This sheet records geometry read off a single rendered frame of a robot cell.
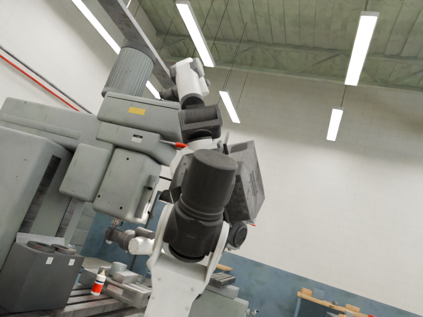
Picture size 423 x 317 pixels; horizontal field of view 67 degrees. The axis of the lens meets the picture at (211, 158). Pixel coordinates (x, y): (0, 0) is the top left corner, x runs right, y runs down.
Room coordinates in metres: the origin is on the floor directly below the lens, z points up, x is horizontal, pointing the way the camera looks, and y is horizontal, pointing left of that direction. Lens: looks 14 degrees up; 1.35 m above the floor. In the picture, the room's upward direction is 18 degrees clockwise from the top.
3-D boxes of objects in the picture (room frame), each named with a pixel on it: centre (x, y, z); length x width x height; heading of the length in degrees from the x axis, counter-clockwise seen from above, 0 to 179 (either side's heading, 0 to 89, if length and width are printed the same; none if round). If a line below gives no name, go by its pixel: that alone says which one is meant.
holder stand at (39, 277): (1.22, 0.44, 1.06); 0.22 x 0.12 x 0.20; 154
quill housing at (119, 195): (1.57, 0.34, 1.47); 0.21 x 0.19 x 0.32; 160
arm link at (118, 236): (1.51, 0.26, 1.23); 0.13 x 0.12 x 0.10; 141
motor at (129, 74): (1.65, 0.57, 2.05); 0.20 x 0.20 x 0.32
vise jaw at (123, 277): (1.71, 0.22, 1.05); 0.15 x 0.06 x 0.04; 162
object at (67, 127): (1.74, 0.80, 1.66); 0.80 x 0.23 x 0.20; 70
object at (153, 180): (1.53, 0.23, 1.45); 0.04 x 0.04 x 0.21; 70
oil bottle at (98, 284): (1.61, 0.32, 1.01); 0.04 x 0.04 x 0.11
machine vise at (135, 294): (1.72, 0.25, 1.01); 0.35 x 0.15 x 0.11; 72
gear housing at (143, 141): (1.59, 0.37, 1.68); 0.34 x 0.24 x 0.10; 70
